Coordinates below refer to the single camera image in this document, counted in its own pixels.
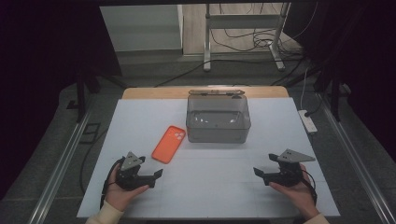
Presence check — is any orange phone case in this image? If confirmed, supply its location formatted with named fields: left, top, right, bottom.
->
left=150, top=125, right=187, bottom=165

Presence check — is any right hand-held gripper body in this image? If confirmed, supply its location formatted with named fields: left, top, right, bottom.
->
left=264, top=148, right=317, bottom=188

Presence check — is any white cabinet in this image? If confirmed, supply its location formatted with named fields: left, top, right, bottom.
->
left=99, top=4, right=184, bottom=53

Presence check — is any white cable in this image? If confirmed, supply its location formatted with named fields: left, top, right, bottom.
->
left=299, top=66, right=310, bottom=112

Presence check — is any black stand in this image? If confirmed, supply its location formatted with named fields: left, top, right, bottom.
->
left=65, top=70, right=103, bottom=124
left=313, top=68, right=344, bottom=123

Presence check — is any aluminium floor rail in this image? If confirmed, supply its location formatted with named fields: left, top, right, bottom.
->
left=317, top=92, right=396, bottom=224
left=27, top=112, right=92, bottom=224

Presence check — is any white power strip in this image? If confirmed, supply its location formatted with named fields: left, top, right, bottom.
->
left=297, top=109, right=318, bottom=135

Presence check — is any clear grey storage box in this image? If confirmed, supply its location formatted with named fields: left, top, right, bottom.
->
left=185, top=89, right=252, bottom=145

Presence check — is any person's right hand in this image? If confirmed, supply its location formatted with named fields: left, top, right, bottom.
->
left=268, top=163, right=320, bottom=221

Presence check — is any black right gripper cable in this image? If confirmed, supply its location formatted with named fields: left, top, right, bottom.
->
left=299, top=168, right=318, bottom=207

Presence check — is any white metal stand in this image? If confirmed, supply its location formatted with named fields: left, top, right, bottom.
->
left=203, top=2, right=291, bottom=73

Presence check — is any white table mat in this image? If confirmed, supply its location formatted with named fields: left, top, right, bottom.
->
left=76, top=97, right=341, bottom=219

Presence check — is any dark curtain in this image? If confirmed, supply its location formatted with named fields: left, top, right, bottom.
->
left=283, top=0, right=396, bottom=163
left=0, top=0, right=123, bottom=201

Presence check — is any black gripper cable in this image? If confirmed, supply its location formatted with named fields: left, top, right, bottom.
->
left=99, top=158, right=125, bottom=210
left=299, top=168, right=318, bottom=207

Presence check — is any tangle of black cables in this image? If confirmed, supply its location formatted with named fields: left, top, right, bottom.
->
left=209, top=2, right=320, bottom=60

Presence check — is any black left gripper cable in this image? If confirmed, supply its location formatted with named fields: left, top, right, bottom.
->
left=99, top=158, right=125, bottom=210

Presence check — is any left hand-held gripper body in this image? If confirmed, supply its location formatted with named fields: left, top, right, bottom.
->
left=116, top=151, right=156, bottom=191

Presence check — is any black power strip cable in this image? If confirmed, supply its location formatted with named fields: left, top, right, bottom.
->
left=304, top=89, right=329, bottom=119

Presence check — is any person's left hand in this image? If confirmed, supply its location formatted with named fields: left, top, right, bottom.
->
left=105, top=162, right=150, bottom=213

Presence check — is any long black floor cable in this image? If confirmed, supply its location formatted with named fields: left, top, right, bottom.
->
left=153, top=58, right=304, bottom=89

